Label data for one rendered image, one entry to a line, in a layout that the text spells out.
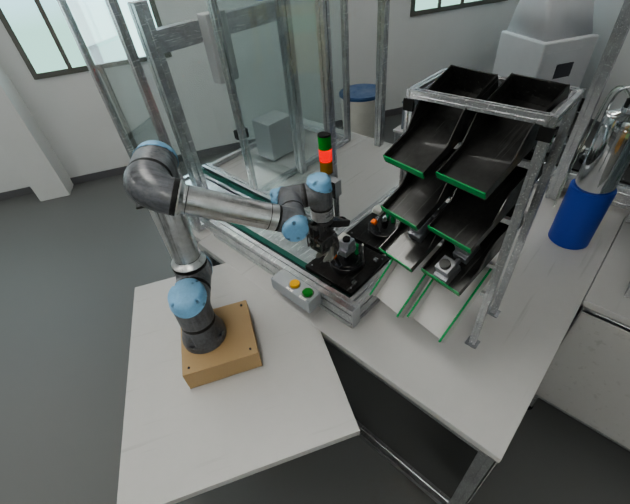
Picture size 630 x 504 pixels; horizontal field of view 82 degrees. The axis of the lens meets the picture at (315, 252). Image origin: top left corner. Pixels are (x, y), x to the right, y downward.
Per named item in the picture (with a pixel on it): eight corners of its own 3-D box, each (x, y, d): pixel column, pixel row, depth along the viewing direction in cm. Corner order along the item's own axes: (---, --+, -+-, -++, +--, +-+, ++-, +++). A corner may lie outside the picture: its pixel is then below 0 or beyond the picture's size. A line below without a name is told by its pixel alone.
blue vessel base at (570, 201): (582, 255, 153) (611, 202, 135) (542, 240, 161) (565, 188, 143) (593, 236, 161) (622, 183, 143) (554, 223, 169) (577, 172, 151)
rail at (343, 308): (352, 329, 135) (352, 310, 128) (214, 236, 184) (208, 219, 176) (361, 319, 138) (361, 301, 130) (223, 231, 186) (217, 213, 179)
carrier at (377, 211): (391, 259, 148) (393, 236, 139) (345, 236, 161) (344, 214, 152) (422, 230, 160) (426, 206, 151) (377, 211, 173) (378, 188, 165)
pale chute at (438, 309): (444, 342, 113) (439, 342, 110) (412, 317, 121) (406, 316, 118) (498, 267, 108) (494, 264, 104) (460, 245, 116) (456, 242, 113)
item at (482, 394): (498, 463, 101) (501, 460, 99) (199, 246, 183) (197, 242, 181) (624, 217, 172) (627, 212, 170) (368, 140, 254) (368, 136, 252)
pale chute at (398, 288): (403, 318, 121) (397, 317, 118) (375, 295, 130) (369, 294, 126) (451, 247, 116) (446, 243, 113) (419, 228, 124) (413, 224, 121)
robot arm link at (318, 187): (302, 172, 113) (328, 168, 114) (305, 202, 120) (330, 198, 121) (305, 185, 107) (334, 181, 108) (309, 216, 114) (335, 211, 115)
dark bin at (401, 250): (411, 273, 109) (406, 261, 103) (380, 251, 117) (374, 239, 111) (472, 206, 111) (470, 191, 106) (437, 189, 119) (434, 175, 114)
